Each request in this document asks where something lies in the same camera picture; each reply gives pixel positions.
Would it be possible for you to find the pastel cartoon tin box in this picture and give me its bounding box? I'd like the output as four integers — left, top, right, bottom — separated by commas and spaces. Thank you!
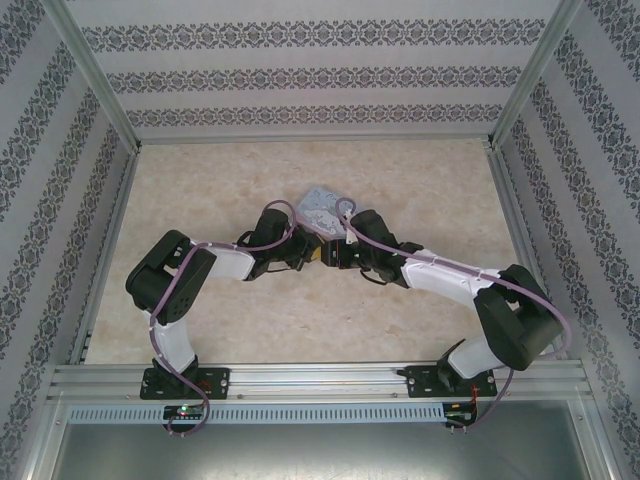
296, 185, 362, 241

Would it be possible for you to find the right green circuit board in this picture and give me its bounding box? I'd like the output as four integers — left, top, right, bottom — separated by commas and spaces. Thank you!
444, 401, 479, 426

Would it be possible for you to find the green circuit board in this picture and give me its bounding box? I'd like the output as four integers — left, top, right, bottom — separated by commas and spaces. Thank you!
163, 404, 207, 420
444, 401, 479, 426

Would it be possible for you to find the left green circuit board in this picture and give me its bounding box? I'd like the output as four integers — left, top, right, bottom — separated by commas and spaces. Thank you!
163, 404, 207, 420

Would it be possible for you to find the grey metal sheet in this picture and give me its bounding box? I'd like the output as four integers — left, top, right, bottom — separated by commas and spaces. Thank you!
47, 420, 614, 480

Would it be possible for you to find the aluminium frame crossbeam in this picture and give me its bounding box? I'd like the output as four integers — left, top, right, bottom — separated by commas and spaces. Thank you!
135, 130, 495, 147

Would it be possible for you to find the aluminium mounting rail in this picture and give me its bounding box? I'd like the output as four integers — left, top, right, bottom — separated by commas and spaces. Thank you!
47, 360, 595, 402

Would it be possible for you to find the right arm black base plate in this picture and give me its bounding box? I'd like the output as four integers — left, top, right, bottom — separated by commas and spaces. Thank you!
405, 363, 499, 400

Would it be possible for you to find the aluminium side floor rail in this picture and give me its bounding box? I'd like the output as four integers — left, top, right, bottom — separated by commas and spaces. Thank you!
68, 148, 145, 366
485, 145, 570, 359

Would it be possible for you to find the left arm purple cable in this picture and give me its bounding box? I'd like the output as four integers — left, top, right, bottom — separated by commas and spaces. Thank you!
149, 199, 307, 437

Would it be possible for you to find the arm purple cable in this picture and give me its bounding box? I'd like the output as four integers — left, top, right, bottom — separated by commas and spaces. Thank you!
335, 197, 574, 436
149, 199, 307, 437

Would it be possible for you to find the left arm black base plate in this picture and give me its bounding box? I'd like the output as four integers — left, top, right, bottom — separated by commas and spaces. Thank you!
141, 367, 232, 402

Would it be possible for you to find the slotted grey cable duct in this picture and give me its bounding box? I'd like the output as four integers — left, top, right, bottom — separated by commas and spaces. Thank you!
67, 402, 447, 424

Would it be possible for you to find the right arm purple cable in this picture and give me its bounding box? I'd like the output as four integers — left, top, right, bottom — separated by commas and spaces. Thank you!
335, 197, 574, 436

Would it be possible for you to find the aluminium frame post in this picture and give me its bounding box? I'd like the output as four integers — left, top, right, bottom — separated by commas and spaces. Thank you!
42, 0, 145, 152
486, 0, 585, 147

